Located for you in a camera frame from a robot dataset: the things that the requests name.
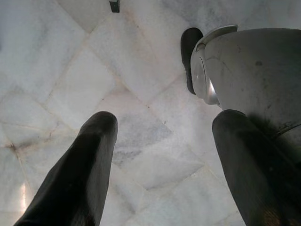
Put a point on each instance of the dark furniture foot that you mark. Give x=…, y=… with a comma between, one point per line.
x=114, y=5

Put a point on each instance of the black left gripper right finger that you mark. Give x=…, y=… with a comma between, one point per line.
x=258, y=179

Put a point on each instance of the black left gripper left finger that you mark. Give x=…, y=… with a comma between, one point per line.
x=77, y=176

